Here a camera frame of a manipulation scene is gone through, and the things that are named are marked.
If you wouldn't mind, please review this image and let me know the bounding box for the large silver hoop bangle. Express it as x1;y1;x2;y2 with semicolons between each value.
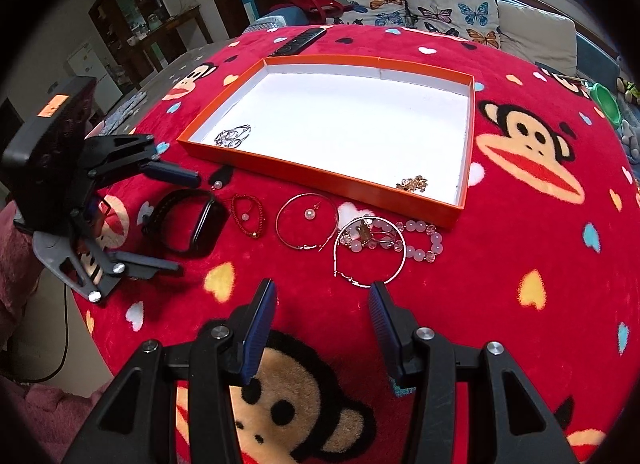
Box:
332;215;408;288

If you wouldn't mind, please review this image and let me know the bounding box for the small pearl earring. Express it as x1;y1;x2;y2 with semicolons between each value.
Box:
208;165;234;191

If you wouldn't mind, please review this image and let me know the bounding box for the black wristband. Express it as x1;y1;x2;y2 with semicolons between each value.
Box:
142;189;229;259

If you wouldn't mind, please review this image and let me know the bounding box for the pink bead bracelet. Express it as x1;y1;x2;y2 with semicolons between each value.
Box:
337;217;445;263

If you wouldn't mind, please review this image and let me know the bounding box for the thin silver hoop with pearl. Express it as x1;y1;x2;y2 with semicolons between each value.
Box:
274;192;340;251

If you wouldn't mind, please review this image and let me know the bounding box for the red bead bracelet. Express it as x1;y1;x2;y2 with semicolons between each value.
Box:
230;193;267;240

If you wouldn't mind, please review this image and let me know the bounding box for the maroon sleeve forearm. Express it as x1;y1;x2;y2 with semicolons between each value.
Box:
0;202;43;346

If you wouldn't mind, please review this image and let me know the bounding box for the white small fridge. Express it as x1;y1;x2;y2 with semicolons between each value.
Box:
66;42;122;114

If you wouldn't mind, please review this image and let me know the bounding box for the wooden side table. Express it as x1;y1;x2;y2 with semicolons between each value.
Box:
136;5;214;72

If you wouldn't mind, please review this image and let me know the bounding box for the dark wooden cabinet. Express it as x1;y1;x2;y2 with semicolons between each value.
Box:
89;0;170;84

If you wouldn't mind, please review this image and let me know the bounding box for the red monkey print blanket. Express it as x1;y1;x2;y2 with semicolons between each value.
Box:
78;26;639;463

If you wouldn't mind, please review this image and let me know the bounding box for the gold brown brooch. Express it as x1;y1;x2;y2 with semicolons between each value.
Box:
396;176;428;193

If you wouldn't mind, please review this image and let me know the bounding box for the black remote control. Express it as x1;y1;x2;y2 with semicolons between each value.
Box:
270;27;326;57

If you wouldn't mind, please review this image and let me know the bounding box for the orange tray white inside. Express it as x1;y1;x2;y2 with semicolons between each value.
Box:
178;54;475;229

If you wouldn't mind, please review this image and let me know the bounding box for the red bag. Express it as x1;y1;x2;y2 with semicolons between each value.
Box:
286;0;345;24

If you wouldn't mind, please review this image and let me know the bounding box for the green bowl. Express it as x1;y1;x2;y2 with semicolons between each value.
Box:
589;82;623;129

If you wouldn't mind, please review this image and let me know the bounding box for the plush toy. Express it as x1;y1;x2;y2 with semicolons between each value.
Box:
616;77;639;165

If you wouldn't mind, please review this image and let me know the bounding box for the beige cushion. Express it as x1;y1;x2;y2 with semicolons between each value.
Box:
498;0;577;76

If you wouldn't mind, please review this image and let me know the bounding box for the butterfly print pillow right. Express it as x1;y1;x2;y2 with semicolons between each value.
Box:
406;0;501;50

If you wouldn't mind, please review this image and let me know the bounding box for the silver chain jewelry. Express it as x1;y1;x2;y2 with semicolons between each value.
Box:
214;125;252;149

